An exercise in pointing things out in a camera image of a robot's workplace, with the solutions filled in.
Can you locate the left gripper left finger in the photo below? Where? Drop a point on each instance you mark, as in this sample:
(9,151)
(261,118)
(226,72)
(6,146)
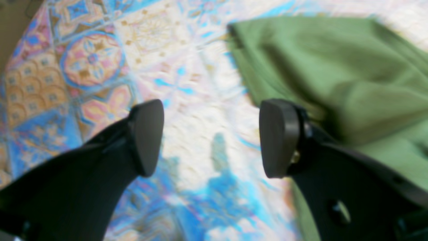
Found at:
(72,196)

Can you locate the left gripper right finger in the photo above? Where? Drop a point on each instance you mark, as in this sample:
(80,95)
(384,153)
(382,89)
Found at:
(350,196)

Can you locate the green t-shirt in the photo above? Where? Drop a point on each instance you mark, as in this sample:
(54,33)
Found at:
(361,83)

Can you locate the patterned tablecloth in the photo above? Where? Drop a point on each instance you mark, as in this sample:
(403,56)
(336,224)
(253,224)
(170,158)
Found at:
(81,65)

